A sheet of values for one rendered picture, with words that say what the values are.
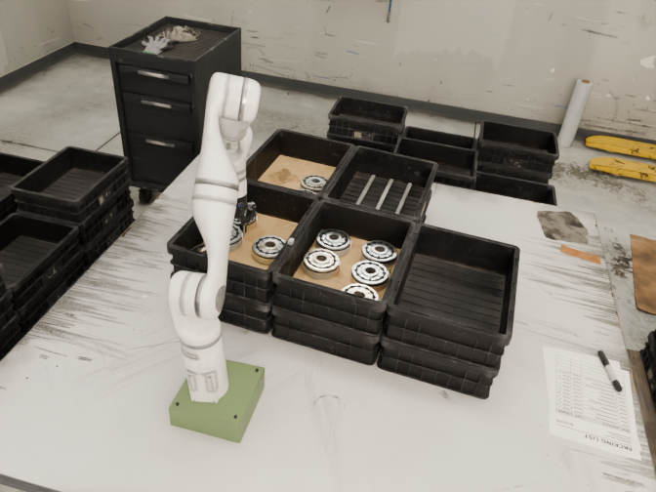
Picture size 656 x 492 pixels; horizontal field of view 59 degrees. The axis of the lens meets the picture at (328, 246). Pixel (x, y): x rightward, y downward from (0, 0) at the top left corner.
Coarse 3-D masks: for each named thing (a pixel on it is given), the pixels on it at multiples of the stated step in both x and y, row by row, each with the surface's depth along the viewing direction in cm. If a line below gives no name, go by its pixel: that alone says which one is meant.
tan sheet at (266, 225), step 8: (264, 216) 185; (264, 224) 181; (272, 224) 182; (280, 224) 182; (288, 224) 182; (296, 224) 183; (248, 232) 177; (256, 232) 177; (264, 232) 177; (272, 232) 178; (280, 232) 178; (288, 232) 178; (248, 240) 174; (240, 248) 170; (248, 248) 170; (232, 256) 167; (240, 256) 167; (248, 256) 167; (248, 264) 165; (256, 264) 165
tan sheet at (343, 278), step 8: (352, 240) 178; (360, 240) 178; (312, 248) 173; (352, 248) 175; (360, 248) 175; (344, 256) 171; (352, 256) 171; (360, 256) 172; (344, 264) 168; (352, 264) 168; (296, 272) 163; (304, 272) 163; (344, 272) 165; (312, 280) 161; (320, 280) 161; (328, 280) 161; (336, 280) 162; (344, 280) 162; (336, 288) 159
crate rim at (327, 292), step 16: (352, 208) 174; (304, 224) 165; (288, 256) 153; (400, 256) 159; (272, 272) 147; (304, 288) 145; (320, 288) 143; (352, 304) 143; (368, 304) 141; (384, 304) 140
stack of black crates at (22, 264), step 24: (24, 216) 233; (0, 240) 229; (24, 240) 237; (48, 240) 237; (72, 240) 228; (24, 264) 226; (48, 264) 217; (72, 264) 231; (24, 288) 207; (48, 288) 218; (24, 312) 208
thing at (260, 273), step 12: (288, 192) 178; (312, 204) 174; (192, 216) 164; (180, 228) 159; (300, 228) 163; (168, 252) 153; (180, 252) 152; (192, 252) 151; (228, 264) 148; (240, 264) 149; (276, 264) 150; (252, 276) 148; (264, 276) 147
